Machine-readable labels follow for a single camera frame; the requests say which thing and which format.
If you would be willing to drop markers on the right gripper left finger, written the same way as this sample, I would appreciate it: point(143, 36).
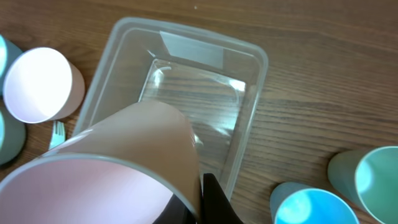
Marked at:
point(175, 212)

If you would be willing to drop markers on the light blue bowl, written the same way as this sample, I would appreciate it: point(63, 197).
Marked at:
point(9, 53)

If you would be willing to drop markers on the clear plastic container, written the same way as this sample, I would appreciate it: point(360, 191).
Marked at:
point(214, 80)

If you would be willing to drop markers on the white bowl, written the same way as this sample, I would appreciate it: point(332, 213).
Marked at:
point(42, 85)

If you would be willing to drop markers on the green cup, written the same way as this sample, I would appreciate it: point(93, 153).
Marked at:
point(368, 179)

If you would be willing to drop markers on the teal bowl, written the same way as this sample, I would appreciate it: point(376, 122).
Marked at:
point(13, 134)

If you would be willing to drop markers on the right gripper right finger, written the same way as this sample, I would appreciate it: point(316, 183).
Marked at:
point(216, 207)

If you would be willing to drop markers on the pink cup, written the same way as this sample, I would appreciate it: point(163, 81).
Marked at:
point(123, 169)

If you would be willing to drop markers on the blue cup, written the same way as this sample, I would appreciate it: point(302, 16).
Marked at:
point(295, 203)

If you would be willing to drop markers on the light blue plastic fork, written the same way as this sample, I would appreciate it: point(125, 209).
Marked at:
point(58, 134)

